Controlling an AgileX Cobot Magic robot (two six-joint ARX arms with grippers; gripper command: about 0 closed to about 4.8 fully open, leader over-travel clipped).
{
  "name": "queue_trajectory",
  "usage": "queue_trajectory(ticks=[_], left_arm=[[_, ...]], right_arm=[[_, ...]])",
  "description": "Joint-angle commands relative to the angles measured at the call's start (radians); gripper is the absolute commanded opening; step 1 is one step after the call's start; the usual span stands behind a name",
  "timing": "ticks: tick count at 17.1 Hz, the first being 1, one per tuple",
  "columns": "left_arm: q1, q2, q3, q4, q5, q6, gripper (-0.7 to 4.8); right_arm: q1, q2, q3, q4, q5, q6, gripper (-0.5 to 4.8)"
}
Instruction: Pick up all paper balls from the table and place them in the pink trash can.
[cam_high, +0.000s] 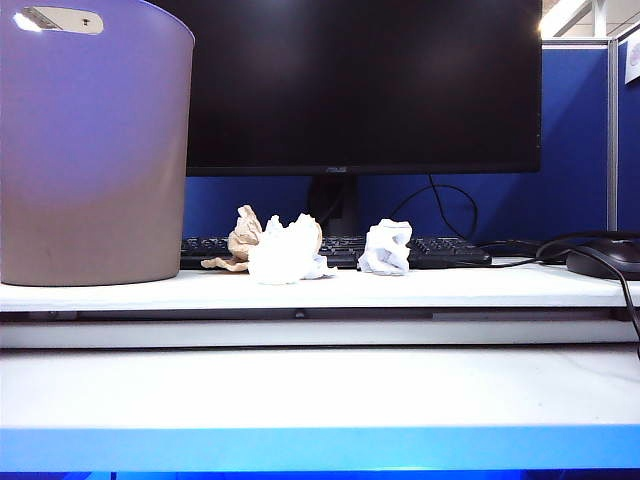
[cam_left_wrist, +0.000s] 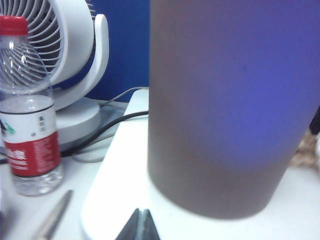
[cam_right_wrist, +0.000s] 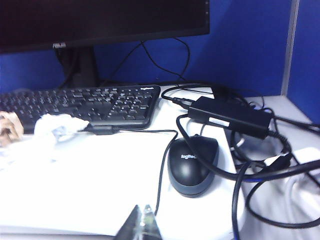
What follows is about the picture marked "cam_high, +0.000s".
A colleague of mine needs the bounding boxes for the large white paper ball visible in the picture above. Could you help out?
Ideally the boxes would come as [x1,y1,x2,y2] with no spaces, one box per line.
[246,212,339,287]

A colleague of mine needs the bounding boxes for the small white paper ball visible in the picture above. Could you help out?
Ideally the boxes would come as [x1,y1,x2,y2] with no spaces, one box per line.
[356,217,414,277]

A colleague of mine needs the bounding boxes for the brown paper ball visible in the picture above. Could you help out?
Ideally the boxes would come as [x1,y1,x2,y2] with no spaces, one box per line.
[200,204,264,274]

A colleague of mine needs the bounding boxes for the pink plastic trash can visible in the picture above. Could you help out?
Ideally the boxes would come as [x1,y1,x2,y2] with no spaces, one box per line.
[0,0,195,288]

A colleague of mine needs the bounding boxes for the black monitor stand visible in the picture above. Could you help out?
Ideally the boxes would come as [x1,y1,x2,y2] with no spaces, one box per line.
[306,174,362,239]

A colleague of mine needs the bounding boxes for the black computer keyboard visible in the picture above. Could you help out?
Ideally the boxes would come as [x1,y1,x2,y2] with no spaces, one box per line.
[178,235,494,272]

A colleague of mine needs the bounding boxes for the black computer monitor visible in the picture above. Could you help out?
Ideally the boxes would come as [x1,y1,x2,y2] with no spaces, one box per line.
[143,0,544,177]

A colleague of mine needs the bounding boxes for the black computer mouse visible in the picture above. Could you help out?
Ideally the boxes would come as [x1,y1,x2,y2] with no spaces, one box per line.
[564,236,640,282]

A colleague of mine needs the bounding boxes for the blue partition panel with poster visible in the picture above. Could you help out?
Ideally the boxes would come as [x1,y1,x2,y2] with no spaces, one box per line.
[617,41,640,233]

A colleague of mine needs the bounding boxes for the white paper poster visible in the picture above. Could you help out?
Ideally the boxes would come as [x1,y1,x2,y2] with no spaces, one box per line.
[624,39,640,86]

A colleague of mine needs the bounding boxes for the thin black monitor cable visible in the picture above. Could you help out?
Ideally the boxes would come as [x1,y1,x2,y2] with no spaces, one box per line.
[386,174,479,247]

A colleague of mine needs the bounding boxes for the dark desk slide rail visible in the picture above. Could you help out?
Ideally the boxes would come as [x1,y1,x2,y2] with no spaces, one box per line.
[0,308,632,323]

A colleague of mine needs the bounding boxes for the thin black keyboard cable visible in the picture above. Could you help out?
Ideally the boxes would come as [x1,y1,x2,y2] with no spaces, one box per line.
[488,256,567,269]

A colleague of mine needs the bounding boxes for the grey partition post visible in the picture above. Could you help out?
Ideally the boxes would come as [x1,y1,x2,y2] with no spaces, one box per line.
[606,38,620,233]

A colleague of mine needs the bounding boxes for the thick black cable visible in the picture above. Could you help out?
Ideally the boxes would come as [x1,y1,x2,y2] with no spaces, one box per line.
[477,230,640,362]

